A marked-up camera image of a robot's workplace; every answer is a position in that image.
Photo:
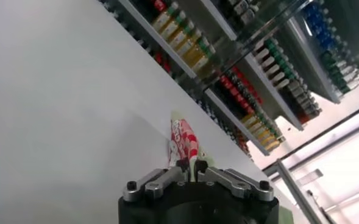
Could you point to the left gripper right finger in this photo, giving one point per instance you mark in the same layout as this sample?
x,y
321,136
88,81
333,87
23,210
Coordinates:
x,y
234,182

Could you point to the yellow juice bottle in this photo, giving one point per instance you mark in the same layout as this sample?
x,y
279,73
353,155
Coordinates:
x,y
162,19
170,28
186,45
203,63
195,54
179,37

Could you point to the green polo shirt red print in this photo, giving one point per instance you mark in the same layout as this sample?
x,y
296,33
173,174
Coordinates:
x,y
182,140

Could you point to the black slanted metal pole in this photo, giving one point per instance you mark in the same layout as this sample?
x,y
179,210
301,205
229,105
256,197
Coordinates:
x,y
319,137

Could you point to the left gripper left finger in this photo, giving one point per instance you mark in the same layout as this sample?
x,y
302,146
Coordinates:
x,y
161,182

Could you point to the white side table with legs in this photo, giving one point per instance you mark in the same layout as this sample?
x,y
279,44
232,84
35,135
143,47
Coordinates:
x,y
298,194

